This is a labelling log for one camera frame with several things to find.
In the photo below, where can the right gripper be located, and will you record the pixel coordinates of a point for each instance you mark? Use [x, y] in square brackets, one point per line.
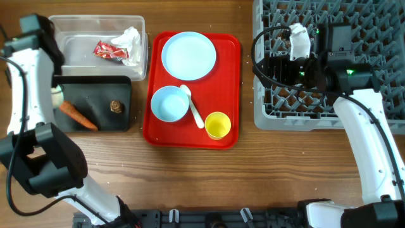
[281, 63]

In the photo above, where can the clear plastic bin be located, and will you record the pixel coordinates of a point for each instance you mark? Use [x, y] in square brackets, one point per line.
[78, 35]

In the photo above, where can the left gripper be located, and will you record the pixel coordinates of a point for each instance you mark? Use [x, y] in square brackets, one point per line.
[52, 83]

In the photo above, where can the brown mushroom piece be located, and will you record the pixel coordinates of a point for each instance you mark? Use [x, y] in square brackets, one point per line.
[116, 106]

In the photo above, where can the green bowl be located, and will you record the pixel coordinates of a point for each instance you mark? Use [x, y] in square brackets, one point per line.
[57, 96]

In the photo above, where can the black tray bin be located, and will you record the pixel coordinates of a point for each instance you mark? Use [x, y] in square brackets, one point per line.
[92, 95]

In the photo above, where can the yellow plastic cup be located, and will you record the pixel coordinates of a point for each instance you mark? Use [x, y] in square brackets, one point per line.
[217, 125]

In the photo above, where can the white plastic spoon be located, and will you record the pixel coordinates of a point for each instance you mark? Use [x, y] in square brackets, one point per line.
[195, 113]

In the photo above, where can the light blue plate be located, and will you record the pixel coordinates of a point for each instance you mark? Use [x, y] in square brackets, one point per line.
[188, 56]

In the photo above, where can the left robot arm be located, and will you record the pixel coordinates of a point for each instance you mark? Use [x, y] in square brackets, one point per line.
[42, 158]

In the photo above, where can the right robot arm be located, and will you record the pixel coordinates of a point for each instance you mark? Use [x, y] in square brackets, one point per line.
[328, 67]

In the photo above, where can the red snack wrapper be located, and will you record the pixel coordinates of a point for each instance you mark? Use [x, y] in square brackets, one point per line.
[109, 52]

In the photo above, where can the orange carrot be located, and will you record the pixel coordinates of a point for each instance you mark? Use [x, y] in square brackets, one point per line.
[68, 109]

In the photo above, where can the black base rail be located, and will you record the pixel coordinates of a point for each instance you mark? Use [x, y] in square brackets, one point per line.
[270, 218]

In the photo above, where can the grey dishwasher rack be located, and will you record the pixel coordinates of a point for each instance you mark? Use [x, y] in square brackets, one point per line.
[377, 39]

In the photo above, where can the light blue bowl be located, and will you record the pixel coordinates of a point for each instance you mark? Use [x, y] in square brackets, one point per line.
[169, 103]

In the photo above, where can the red serving tray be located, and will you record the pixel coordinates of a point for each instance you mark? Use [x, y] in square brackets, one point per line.
[218, 91]

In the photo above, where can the white napkin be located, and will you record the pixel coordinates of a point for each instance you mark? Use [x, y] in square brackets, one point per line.
[130, 41]

